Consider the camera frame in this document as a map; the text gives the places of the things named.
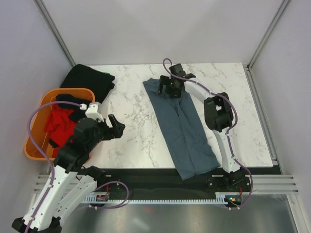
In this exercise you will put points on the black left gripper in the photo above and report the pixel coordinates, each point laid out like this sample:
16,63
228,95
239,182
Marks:
115,132

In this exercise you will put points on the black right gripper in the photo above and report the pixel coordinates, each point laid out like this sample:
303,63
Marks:
165,80

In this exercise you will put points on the grey-blue t-shirt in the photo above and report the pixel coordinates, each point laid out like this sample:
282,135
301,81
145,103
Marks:
183,132

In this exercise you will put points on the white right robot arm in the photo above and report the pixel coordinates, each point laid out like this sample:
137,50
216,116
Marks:
220,117

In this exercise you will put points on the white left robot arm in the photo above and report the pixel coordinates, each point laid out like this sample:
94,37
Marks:
54,206

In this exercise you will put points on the folded black t-shirt stack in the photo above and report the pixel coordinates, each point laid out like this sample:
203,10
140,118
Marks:
81,76

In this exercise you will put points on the black t-shirt in basket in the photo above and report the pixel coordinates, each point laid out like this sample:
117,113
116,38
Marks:
76,113

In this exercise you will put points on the red t-shirt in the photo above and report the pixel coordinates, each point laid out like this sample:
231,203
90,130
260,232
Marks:
59,127

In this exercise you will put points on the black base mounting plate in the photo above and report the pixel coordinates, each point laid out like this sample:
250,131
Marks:
165,184

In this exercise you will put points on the orange plastic basket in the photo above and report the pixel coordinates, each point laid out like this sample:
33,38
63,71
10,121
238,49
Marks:
39,121

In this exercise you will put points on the white slotted cable duct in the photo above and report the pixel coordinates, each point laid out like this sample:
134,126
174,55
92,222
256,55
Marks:
95,199

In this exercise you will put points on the aluminium frame rail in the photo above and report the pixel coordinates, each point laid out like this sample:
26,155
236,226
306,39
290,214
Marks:
262,185

